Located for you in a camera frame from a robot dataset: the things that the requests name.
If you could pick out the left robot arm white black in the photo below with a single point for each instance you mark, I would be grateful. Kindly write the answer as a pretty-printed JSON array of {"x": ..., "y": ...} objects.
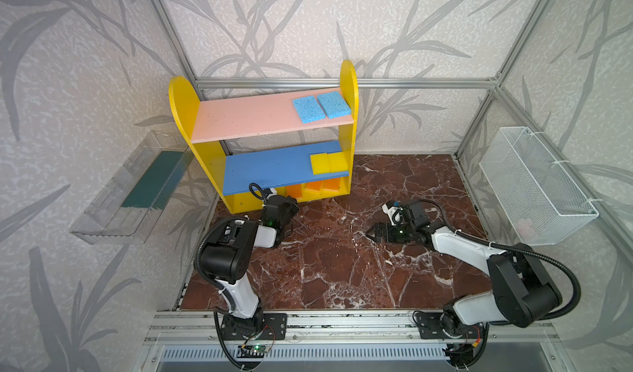
[{"x": 223, "y": 257}]

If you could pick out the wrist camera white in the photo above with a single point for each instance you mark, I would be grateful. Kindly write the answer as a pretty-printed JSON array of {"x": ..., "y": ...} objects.
[
  {"x": 393, "y": 210},
  {"x": 268, "y": 193}
]

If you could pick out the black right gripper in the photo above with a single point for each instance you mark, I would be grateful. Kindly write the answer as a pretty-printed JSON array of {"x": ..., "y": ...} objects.
[{"x": 387, "y": 232}]

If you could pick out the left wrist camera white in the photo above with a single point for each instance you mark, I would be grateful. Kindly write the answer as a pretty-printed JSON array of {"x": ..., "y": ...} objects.
[{"x": 268, "y": 193}]

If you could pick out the pale yellow sponge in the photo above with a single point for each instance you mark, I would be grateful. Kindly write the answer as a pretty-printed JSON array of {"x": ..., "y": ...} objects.
[{"x": 294, "y": 191}]

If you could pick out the blue sponge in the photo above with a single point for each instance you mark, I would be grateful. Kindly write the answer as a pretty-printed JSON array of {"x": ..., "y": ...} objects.
[
  {"x": 334, "y": 105},
  {"x": 308, "y": 109}
]

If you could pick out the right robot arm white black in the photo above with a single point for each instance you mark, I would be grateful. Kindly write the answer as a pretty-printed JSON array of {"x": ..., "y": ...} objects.
[{"x": 526, "y": 286}]

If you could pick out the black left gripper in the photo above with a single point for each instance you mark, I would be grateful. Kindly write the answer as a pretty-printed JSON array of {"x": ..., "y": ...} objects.
[{"x": 285, "y": 209}]

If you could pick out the yellow shelf with coloured boards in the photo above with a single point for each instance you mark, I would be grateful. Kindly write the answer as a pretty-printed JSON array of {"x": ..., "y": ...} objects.
[{"x": 261, "y": 140}]

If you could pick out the orange sponge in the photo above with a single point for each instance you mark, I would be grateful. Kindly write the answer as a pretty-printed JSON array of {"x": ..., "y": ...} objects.
[
  {"x": 315, "y": 187},
  {"x": 331, "y": 185}
]

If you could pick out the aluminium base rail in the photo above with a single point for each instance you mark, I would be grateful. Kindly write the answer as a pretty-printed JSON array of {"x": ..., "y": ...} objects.
[{"x": 310, "y": 326}]

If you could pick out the white wire mesh basket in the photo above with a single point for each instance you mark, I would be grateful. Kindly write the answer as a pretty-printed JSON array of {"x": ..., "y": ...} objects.
[{"x": 539, "y": 197}]

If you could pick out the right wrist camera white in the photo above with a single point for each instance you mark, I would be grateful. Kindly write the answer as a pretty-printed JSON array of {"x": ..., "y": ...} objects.
[{"x": 393, "y": 210}]

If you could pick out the clear acrylic wall bin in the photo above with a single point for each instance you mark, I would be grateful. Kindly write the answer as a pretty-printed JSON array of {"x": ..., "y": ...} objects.
[{"x": 128, "y": 208}]

